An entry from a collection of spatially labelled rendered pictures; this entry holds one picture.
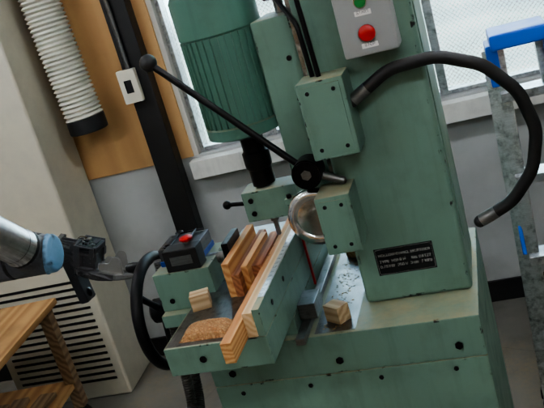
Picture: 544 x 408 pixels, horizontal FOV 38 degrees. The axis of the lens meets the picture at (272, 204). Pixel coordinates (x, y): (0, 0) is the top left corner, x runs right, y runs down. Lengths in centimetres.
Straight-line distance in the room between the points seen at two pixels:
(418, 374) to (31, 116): 195
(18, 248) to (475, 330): 97
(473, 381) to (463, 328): 12
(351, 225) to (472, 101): 154
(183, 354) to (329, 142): 48
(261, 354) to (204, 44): 62
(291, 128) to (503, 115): 93
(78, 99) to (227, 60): 157
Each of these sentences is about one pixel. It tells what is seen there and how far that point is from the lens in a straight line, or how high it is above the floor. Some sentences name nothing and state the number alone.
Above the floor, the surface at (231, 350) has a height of 92.
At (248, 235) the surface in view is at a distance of 178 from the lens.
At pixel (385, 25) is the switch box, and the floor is 136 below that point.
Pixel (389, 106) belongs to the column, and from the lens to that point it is 154.
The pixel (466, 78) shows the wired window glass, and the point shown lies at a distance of 311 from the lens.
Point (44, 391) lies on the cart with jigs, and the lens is 334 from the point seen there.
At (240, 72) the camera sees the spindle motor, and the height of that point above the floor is 133.
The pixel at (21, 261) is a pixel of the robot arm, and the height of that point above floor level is 106.
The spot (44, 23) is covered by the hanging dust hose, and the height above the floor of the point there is 151.
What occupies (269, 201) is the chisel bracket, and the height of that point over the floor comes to 104.
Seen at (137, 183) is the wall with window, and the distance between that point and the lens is 334.
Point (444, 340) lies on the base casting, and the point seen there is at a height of 75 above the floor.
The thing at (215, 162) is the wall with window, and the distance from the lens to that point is 315.
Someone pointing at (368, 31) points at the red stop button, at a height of 136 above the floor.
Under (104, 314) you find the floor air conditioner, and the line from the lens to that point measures 330.
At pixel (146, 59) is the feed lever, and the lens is 158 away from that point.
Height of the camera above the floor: 154
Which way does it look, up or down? 17 degrees down
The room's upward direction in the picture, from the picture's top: 16 degrees counter-clockwise
